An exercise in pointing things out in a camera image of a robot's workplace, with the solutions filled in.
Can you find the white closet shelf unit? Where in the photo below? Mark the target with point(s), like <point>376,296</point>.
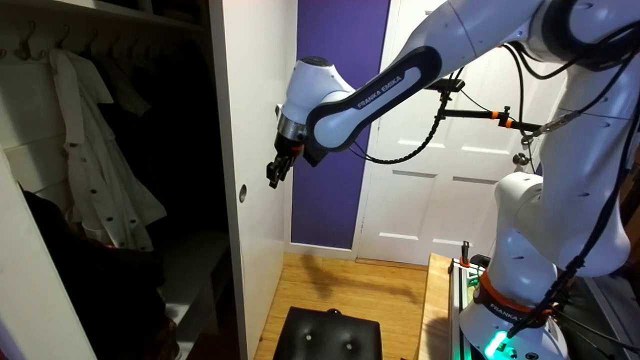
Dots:
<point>200,280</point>

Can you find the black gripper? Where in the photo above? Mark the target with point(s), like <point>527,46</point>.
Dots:
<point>289,151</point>

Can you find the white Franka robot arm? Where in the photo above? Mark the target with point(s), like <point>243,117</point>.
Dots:
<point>573,173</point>

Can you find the grey hanging garment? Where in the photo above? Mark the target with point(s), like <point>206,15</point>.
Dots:
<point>127,86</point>

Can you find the small black post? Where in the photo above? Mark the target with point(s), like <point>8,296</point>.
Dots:
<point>465,252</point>

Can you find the white panelled room door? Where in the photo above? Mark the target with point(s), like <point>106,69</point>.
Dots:
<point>427,213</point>

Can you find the black stereo camera bar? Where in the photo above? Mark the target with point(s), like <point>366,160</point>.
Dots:
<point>447,85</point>

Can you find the white sliding closet door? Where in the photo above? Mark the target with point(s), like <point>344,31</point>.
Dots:
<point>256,67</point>

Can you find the dark hanging garment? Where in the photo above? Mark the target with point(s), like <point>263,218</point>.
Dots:
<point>101,293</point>

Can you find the aluminium frame rail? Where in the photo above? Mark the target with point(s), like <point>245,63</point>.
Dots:
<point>461,306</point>

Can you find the dark grey furniture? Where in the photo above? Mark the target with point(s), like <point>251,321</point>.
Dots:
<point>612,313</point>

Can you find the white closet hat shelf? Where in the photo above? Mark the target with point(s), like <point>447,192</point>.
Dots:
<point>101,9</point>

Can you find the white hanging coat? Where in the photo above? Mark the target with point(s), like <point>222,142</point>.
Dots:
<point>93,173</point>

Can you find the silver room door knob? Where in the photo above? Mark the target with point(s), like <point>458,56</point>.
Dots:
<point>521,160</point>

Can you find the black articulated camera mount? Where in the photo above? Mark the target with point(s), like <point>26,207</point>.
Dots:
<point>472,114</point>

